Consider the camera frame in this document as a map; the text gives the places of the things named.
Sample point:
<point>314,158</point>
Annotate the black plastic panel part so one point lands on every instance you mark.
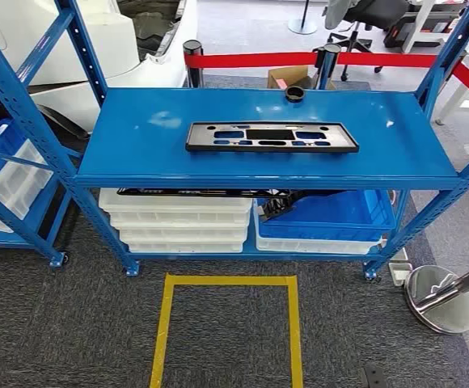
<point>202,134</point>

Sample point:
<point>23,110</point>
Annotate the blue metal shelf rack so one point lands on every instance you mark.
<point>137,139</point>
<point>16,225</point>

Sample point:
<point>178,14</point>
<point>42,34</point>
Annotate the white plastic tray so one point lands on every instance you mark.
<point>177,234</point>
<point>177,203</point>
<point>307,246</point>
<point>177,218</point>
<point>177,248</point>

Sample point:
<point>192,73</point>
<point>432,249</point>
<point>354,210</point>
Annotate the blue plastic bin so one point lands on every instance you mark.
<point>331,214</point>

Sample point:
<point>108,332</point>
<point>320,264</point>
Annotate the open cardboard box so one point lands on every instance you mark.
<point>287,75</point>

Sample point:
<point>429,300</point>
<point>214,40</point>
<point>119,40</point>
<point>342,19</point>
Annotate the round floor stand base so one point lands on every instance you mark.
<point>303,27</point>

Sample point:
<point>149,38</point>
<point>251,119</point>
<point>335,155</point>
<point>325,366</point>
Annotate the grey garment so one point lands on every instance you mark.
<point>340,13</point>

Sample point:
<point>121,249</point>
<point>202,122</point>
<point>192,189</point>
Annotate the small white box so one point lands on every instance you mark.
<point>398,273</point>

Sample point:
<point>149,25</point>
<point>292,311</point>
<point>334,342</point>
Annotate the white car body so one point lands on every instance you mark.
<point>97,43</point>

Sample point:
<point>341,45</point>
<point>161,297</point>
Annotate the black office chair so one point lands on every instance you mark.
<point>380,13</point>

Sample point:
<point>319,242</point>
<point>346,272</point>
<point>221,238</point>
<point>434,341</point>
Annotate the black equipment case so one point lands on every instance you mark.
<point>440,32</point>

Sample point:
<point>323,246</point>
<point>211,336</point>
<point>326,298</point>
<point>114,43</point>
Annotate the black bracket part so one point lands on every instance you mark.
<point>277,208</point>

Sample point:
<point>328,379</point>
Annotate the long black frame part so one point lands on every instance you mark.
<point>177,191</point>

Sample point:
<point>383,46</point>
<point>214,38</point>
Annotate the black-topped stanchion post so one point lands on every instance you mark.
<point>192,47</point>

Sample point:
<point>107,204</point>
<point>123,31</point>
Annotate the chrome stanchion post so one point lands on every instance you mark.
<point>328,75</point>

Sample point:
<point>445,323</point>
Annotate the white table frame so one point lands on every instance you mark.
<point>416,27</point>

